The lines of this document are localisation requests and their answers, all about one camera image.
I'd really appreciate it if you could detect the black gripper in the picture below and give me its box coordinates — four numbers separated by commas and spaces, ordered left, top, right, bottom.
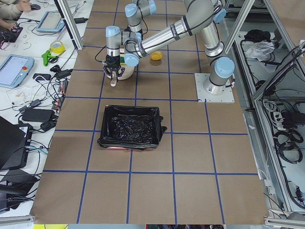
103, 54, 125, 78

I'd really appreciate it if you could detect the beige plastic dustpan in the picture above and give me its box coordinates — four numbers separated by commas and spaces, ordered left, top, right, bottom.
109, 48, 135, 87

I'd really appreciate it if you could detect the yellow toy potato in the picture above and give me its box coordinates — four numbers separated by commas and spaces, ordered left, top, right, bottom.
150, 51, 163, 61

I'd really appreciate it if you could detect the green yellow sponge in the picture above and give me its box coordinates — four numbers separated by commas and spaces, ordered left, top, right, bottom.
120, 53, 125, 65

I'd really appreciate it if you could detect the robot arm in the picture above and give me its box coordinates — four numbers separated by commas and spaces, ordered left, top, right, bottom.
124, 0, 157, 37
102, 0, 235, 95

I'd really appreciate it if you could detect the black lined trash bin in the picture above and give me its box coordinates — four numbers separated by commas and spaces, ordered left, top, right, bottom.
97, 105, 167, 150

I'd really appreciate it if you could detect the yellow tape roll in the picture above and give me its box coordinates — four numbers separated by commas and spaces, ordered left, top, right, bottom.
50, 41, 66, 54

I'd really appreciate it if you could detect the green clamp tool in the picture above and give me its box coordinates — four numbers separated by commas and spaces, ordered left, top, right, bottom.
41, 50, 59, 67

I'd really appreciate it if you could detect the far teach pendant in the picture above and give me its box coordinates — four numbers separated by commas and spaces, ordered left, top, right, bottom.
36, 11, 65, 33

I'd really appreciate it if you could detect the teach pendant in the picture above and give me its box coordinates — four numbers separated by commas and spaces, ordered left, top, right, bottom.
36, 11, 65, 33
0, 54, 34, 88

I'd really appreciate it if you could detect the near teach pendant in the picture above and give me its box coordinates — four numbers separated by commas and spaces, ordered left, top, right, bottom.
0, 54, 34, 88

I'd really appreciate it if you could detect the aluminium frame post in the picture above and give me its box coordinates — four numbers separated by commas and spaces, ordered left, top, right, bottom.
54, 0, 83, 50

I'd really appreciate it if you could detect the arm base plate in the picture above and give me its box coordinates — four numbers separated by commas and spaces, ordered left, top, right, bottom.
194, 73, 234, 104

